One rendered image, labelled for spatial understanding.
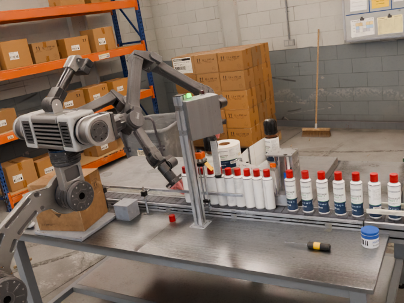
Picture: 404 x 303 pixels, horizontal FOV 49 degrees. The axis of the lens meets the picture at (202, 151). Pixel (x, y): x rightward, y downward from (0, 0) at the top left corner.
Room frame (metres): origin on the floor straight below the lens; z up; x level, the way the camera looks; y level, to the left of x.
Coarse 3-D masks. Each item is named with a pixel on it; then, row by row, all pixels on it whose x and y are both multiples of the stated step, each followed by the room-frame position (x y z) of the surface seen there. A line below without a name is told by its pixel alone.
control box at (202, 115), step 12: (204, 96) 2.04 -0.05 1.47; (216, 96) 2.04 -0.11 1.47; (192, 108) 1.99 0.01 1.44; (204, 108) 2.01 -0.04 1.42; (216, 108) 2.04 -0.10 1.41; (192, 120) 1.99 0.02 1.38; (204, 120) 2.01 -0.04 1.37; (216, 120) 2.04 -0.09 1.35; (192, 132) 1.98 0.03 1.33; (204, 132) 2.01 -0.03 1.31; (216, 132) 2.03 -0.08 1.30
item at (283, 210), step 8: (112, 192) 2.58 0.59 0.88; (152, 200) 2.34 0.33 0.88; (160, 200) 2.33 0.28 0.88; (168, 200) 2.31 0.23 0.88; (176, 200) 2.29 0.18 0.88; (184, 200) 2.27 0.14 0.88; (224, 208) 2.08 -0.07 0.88; (232, 208) 2.06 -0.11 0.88; (240, 208) 2.05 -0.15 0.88; (280, 208) 1.97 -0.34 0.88; (320, 216) 1.83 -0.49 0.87; (328, 216) 1.81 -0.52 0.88; (336, 216) 1.79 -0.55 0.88; (344, 216) 1.78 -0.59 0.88; (352, 216) 1.77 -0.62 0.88
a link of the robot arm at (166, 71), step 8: (152, 56) 2.17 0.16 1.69; (160, 56) 2.20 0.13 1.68; (152, 64) 2.24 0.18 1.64; (160, 64) 2.21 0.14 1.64; (160, 72) 2.22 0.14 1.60; (168, 72) 2.22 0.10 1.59; (176, 72) 2.26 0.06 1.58; (176, 80) 2.25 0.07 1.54; (184, 80) 2.26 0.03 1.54; (192, 80) 2.31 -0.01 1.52; (192, 88) 2.29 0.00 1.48; (200, 88) 2.30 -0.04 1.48; (208, 88) 2.34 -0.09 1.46
